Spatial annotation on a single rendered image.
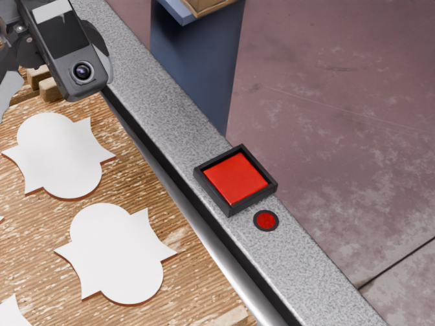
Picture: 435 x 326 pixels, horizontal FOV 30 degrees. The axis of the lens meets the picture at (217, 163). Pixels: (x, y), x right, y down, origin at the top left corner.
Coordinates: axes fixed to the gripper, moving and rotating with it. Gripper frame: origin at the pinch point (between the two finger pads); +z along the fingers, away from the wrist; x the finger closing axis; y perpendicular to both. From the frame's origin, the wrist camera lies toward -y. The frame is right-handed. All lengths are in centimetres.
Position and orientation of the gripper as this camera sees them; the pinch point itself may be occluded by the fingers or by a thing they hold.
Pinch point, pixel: (54, 110)
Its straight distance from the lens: 94.2
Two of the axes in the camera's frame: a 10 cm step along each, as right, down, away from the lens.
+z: -0.8, 6.0, 8.0
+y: -5.3, -7.0, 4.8
